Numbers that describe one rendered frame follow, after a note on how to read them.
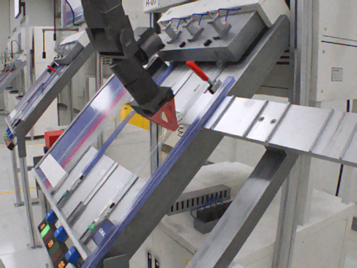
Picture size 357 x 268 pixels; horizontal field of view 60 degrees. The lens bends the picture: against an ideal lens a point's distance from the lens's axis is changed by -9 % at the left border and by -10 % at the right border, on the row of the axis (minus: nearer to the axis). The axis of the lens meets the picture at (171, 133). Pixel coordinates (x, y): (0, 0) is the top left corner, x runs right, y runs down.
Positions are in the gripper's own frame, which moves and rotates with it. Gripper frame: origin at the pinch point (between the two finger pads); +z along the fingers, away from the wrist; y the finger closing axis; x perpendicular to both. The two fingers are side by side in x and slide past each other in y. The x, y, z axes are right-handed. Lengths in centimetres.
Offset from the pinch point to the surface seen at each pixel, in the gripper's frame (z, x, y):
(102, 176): 2.2, 18.0, 12.6
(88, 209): 3.2, 26.4, 8.2
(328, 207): 64, -26, -5
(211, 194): 40.9, -4.0, 21.9
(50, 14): -43, -225, 868
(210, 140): 3.2, -1.2, -9.9
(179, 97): -0.3, -8.5, 7.0
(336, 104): 116, -128, 63
